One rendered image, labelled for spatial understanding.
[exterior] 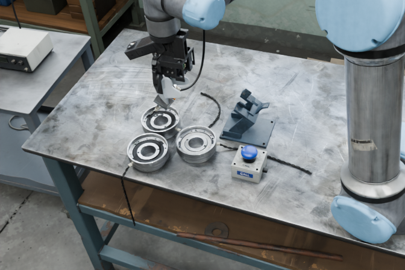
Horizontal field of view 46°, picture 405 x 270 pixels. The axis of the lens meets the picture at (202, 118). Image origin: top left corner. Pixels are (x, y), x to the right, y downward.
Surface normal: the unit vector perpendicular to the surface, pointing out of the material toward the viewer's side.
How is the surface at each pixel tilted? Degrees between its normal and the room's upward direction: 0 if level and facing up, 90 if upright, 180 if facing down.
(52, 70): 0
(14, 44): 0
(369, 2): 82
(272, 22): 90
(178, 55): 90
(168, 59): 0
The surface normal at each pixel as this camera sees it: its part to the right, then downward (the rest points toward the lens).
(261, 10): -0.37, 0.67
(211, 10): 0.74, 0.43
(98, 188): -0.07, -0.72
